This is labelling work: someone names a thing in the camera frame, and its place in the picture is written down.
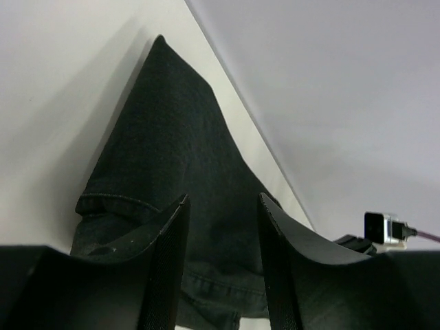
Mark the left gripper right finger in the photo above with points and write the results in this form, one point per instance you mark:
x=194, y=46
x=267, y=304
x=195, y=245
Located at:
x=314, y=283

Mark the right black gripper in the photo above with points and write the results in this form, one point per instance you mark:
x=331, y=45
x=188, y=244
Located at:
x=357, y=244

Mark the black trousers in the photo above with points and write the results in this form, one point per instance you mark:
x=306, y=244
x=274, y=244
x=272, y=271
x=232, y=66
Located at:
x=171, y=139

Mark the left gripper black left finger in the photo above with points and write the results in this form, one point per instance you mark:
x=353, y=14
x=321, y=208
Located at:
x=130, y=283

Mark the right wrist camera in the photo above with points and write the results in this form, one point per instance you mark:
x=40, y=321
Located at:
x=386, y=232

